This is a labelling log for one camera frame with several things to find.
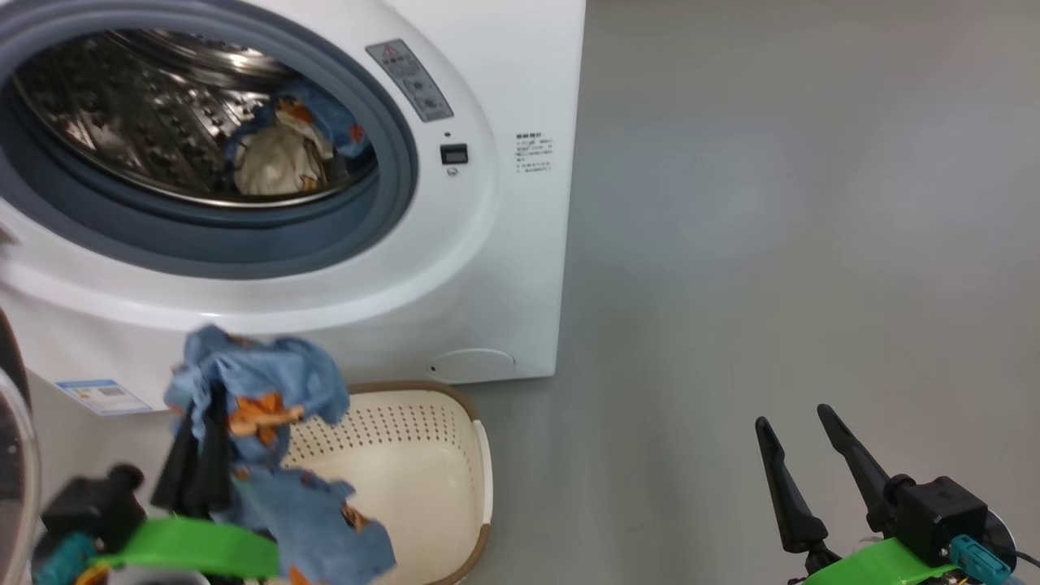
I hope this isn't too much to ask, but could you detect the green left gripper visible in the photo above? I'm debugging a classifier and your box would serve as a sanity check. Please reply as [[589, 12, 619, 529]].
[[89, 382, 281, 582]]

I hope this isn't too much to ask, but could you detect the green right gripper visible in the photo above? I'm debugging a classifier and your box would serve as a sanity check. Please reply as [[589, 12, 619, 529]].
[[754, 404, 960, 585]]

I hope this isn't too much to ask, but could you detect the blue cartoon print garment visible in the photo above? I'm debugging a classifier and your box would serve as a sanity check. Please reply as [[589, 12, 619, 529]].
[[162, 325, 399, 585]]

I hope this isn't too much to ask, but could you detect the washing machine glass door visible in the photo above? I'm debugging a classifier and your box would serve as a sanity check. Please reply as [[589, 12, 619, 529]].
[[0, 309, 41, 585]]

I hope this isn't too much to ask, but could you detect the cream and blue garment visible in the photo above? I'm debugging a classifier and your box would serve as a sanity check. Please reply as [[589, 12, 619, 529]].
[[223, 81, 375, 197]]

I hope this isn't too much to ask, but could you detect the white front-load washing machine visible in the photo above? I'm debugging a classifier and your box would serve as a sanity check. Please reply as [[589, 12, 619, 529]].
[[0, 0, 587, 415]]

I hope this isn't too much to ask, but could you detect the steel washer drum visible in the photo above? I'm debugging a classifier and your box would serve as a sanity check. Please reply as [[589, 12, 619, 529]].
[[12, 28, 379, 208]]

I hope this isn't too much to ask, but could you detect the blue energy label sticker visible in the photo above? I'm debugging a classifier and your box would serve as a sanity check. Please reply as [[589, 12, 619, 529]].
[[55, 379, 154, 417]]

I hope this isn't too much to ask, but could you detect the cream perforated laundry basket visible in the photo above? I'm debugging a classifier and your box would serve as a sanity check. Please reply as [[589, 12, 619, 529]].
[[276, 380, 494, 585]]

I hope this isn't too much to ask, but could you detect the round white filter cover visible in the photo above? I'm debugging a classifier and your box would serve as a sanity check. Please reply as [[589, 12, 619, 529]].
[[429, 348, 517, 383]]

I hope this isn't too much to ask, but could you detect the grey warning sticker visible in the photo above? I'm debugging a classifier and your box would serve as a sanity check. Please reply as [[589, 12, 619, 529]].
[[366, 39, 454, 123]]

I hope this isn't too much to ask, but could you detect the teal left camera cable connector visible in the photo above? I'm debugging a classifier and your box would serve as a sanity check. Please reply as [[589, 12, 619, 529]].
[[32, 532, 94, 585]]

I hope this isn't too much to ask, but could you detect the teal camera cable connector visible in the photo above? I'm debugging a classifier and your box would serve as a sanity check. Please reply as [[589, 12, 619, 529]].
[[32, 532, 94, 585], [949, 534, 1004, 584]]

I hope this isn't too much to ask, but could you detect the teal right camera cable connector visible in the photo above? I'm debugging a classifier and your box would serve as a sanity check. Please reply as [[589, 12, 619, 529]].
[[949, 534, 1004, 584]]

